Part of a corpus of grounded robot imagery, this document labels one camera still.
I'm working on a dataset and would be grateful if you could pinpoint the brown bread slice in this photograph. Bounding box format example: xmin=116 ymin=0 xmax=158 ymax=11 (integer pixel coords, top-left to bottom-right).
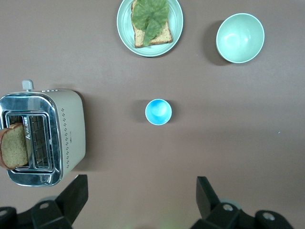
xmin=131 ymin=0 xmax=173 ymax=49
xmin=0 ymin=122 xmax=29 ymax=170

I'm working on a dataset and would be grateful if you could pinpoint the green lettuce leaf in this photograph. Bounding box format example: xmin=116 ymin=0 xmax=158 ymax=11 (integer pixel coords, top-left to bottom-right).
xmin=132 ymin=0 xmax=170 ymax=47

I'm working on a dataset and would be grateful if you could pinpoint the blue plastic cup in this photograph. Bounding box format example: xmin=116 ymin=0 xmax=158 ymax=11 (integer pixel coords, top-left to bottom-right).
xmin=144 ymin=98 xmax=173 ymax=126

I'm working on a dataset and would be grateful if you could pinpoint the pale green bowl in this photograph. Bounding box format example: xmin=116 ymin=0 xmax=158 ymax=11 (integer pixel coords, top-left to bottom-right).
xmin=215 ymin=12 xmax=265 ymax=64

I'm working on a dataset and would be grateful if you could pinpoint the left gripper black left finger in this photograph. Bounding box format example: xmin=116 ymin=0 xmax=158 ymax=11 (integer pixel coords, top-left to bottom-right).
xmin=30 ymin=174 xmax=89 ymax=229

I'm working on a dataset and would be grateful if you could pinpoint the pale green plate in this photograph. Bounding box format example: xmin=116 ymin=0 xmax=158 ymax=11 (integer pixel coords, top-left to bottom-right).
xmin=116 ymin=0 xmax=184 ymax=58

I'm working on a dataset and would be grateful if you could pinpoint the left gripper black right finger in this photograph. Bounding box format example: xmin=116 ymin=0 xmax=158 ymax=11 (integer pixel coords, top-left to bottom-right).
xmin=190 ymin=176 xmax=257 ymax=229

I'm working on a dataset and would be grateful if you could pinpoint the beige chrome toaster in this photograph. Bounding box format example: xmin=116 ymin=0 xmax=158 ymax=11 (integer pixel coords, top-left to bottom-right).
xmin=0 ymin=80 xmax=86 ymax=188

